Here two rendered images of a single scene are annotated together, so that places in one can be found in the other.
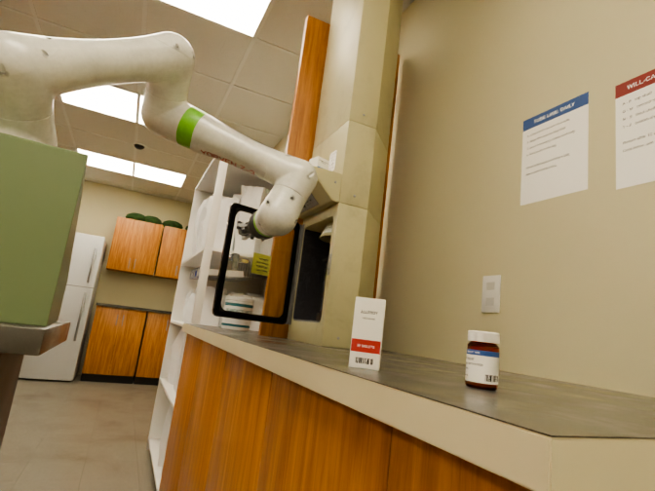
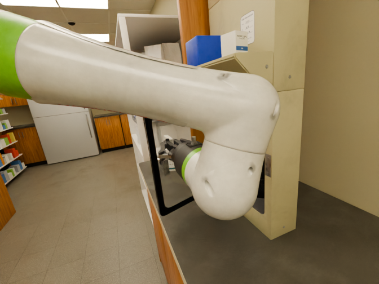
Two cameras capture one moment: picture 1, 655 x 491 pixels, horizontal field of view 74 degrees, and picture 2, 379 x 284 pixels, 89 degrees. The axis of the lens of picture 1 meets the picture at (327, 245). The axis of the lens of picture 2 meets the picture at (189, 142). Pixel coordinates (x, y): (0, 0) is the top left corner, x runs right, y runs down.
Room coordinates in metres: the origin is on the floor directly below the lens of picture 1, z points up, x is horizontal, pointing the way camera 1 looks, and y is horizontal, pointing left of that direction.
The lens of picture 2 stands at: (0.86, 0.18, 1.44)
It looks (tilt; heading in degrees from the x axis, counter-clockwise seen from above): 16 degrees down; 4
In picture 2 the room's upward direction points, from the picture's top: 6 degrees counter-clockwise
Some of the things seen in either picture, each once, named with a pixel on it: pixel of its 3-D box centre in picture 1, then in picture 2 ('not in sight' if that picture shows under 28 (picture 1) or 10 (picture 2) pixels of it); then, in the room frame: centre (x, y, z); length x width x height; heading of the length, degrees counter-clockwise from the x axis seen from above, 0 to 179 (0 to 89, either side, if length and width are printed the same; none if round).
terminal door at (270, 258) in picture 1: (259, 265); (186, 155); (1.56, 0.24, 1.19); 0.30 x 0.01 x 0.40; 129
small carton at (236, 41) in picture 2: (318, 168); (234, 45); (1.43, 0.07, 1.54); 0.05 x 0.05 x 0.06; 40
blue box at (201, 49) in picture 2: not in sight; (204, 53); (1.60, 0.14, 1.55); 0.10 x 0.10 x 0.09; 24
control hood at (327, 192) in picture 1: (306, 194); (220, 79); (1.50, 0.10, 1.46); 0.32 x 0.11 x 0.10; 24
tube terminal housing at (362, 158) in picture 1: (346, 241); (265, 113); (1.58, -0.07, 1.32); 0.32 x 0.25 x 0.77; 24
